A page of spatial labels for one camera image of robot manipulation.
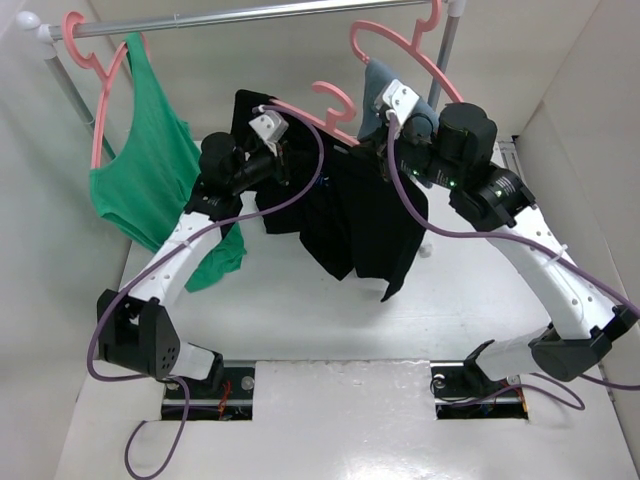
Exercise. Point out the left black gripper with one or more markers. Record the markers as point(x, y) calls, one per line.
point(279, 163)

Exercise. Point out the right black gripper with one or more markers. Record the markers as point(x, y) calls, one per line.
point(408, 128)

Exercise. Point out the black t shirt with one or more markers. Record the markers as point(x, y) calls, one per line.
point(350, 220)

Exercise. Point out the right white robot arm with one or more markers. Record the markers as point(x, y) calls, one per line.
point(586, 316)

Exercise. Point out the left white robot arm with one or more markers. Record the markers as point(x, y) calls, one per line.
point(134, 329)

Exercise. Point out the pink hanger with denim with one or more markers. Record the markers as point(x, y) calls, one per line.
point(412, 46)

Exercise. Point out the green tank top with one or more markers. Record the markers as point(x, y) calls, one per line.
point(145, 188)

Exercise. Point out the metal clothes rack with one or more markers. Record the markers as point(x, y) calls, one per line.
point(75, 27)

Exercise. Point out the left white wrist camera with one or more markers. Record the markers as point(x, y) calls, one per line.
point(270, 125)

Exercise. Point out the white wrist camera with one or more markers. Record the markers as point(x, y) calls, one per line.
point(396, 98)
point(270, 125)

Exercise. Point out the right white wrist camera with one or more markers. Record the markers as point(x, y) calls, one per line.
point(396, 98)

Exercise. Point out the aluminium rail right side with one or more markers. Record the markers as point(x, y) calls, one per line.
point(508, 153)

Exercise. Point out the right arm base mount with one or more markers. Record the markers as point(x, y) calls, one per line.
point(463, 392)

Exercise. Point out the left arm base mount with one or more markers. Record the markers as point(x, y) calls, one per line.
point(228, 399)

